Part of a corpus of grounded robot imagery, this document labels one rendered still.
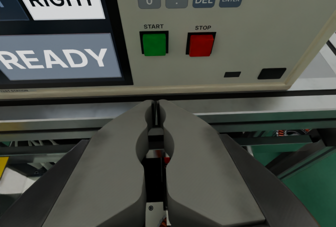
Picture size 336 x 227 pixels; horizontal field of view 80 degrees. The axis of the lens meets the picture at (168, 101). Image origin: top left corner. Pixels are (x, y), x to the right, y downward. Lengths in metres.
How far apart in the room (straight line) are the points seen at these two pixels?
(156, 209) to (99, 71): 0.38
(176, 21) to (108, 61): 0.07
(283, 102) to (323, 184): 0.46
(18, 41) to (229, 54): 0.17
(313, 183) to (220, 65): 0.52
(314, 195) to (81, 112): 0.58
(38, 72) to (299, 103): 0.26
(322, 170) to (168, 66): 0.58
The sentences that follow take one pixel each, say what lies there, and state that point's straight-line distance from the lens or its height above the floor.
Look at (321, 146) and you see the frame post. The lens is 0.34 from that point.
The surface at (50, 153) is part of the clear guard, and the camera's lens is 0.27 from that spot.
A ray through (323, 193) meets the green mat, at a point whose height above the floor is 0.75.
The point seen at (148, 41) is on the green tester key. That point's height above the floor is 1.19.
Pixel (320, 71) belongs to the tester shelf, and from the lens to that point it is 0.31.
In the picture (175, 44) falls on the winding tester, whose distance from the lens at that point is 0.17.
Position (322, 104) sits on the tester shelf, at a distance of 0.27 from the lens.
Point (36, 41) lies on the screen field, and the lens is 0.19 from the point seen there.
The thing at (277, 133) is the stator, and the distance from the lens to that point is 0.65.
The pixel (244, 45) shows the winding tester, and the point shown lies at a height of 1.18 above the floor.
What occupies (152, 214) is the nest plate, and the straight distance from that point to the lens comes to 0.51.
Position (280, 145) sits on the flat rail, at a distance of 0.31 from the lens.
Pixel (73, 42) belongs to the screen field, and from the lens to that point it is 0.18.
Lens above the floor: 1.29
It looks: 54 degrees down
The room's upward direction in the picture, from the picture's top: 1 degrees clockwise
